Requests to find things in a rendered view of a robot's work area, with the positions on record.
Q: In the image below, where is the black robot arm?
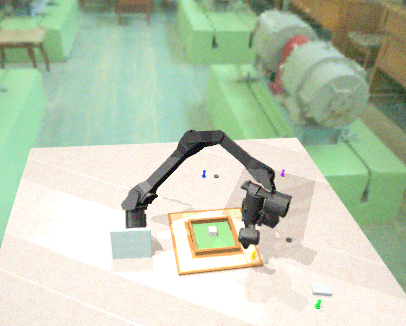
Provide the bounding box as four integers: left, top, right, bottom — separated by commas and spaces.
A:
120, 130, 292, 229

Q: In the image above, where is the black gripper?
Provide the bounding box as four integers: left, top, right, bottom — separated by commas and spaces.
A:
238, 198, 263, 250

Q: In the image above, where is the white die with black pips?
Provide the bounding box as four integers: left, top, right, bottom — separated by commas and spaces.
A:
208, 226, 217, 237

